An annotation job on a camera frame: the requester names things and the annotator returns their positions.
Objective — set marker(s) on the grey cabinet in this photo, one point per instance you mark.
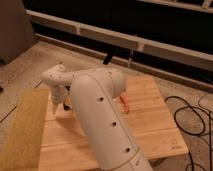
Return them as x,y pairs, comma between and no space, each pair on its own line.
16,31

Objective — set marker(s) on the yellow-green foam mat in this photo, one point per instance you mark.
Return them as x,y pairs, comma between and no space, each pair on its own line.
21,148

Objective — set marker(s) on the black eraser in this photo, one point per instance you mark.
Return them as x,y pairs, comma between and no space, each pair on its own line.
66,107

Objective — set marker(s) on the black table leg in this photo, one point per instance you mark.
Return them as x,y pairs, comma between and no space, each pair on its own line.
108,58

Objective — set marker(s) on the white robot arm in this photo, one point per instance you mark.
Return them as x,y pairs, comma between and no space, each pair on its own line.
92,93

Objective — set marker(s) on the white shelf rail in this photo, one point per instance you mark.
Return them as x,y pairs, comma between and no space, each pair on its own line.
169,52

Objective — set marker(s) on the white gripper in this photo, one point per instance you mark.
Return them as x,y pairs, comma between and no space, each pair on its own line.
58,94

